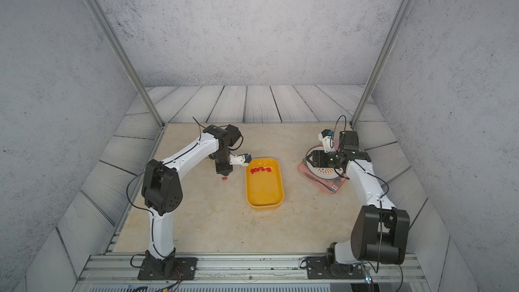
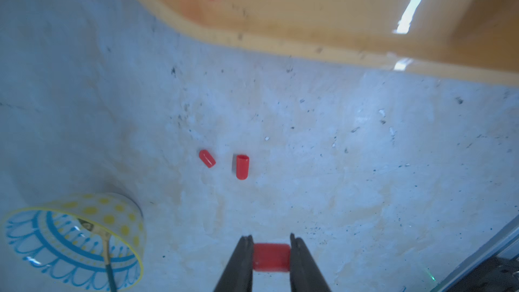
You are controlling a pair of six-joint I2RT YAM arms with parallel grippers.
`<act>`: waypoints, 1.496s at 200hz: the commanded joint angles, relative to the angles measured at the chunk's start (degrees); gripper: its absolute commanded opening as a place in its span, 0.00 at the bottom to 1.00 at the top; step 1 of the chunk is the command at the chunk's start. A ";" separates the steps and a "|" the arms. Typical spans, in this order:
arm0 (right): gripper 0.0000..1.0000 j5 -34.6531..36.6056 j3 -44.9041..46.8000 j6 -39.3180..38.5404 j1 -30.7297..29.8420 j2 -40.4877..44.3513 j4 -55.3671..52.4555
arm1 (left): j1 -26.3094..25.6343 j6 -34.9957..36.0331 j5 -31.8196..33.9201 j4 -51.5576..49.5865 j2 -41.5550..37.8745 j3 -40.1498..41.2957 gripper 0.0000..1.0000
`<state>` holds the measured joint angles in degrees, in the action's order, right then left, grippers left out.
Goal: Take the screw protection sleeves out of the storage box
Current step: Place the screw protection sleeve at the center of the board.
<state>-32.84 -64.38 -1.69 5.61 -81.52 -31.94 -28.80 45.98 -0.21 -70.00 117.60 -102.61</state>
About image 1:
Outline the yellow plastic storage box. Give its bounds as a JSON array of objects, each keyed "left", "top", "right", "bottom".
[{"left": 245, "top": 158, "right": 285, "bottom": 210}]

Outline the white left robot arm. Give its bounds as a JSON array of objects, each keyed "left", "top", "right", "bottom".
[{"left": 141, "top": 124, "right": 252, "bottom": 269}]

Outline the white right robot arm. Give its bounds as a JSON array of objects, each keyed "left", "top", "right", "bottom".
[{"left": 305, "top": 129, "right": 410, "bottom": 268}]

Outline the round printed white plate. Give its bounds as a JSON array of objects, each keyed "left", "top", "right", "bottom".
[{"left": 304, "top": 146, "right": 345, "bottom": 181}]

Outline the pink plastic tray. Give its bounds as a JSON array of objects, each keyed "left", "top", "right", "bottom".
[{"left": 297, "top": 144, "right": 346, "bottom": 194}]

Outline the metal fork on tray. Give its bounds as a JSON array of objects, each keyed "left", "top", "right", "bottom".
[{"left": 302, "top": 172, "right": 337, "bottom": 194}]

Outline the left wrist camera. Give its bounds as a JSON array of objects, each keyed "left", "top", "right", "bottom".
[{"left": 230, "top": 154, "right": 252, "bottom": 167}]

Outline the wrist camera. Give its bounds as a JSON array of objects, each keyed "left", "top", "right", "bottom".
[
  {"left": 230, "top": 154, "right": 252, "bottom": 167},
  {"left": 318, "top": 129, "right": 335, "bottom": 153}
]

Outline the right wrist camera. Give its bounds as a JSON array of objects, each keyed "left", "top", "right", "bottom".
[{"left": 318, "top": 129, "right": 335, "bottom": 153}]

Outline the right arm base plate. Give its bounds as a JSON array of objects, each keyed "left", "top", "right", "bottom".
[{"left": 300, "top": 255, "right": 365, "bottom": 280}]

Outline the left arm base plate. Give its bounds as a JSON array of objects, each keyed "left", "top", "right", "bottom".
[{"left": 137, "top": 255, "right": 198, "bottom": 281}]

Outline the aluminium front rail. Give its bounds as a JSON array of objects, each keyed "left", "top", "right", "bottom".
[{"left": 74, "top": 253, "right": 430, "bottom": 291}]

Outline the aluminium corner post right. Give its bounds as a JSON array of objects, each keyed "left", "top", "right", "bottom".
[{"left": 350, "top": 0, "right": 413, "bottom": 128}]

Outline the aluminium corner post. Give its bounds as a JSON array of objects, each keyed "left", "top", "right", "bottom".
[
  {"left": 83, "top": 0, "right": 166, "bottom": 129},
  {"left": 350, "top": 0, "right": 413, "bottom": 128}
]

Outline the aluminium corner post left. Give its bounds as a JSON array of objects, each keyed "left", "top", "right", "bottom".
[{"left": 83, "top": 0, "right": 166, "bottom": 129}]

